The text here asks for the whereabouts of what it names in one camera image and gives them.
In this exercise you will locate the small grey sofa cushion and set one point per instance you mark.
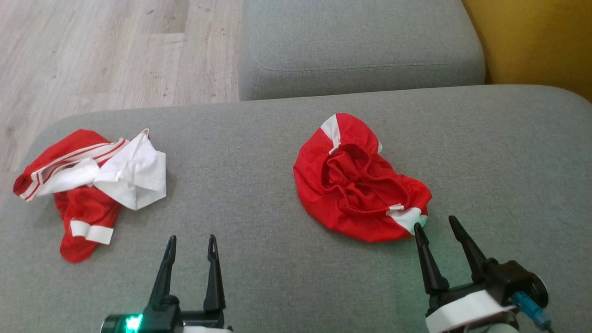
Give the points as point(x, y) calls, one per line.
point(360, 41)

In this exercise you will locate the large grey sofa seat cushion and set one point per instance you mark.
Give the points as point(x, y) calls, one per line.
point(277, 277)

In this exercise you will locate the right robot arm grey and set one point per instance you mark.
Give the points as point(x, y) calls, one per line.
point(502, 329)

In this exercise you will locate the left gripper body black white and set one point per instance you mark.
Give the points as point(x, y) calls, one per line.
point(162, 319)

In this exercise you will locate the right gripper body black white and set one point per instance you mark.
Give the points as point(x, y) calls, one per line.
point(467, 312)

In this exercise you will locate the mustard yellow upholstered panel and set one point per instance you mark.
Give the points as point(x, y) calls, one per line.
point(541, 41)

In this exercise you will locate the red white sports jersey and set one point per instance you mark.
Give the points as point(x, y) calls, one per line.
point(88, 212)

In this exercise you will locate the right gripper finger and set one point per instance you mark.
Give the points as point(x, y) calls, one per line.
point(430, 270)
point(472, 256)

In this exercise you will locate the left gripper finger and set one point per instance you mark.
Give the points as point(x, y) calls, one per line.
point(163, 273)
point(214, 286)

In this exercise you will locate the red shorts white trim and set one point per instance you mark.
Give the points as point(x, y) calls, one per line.
point(319, 185)

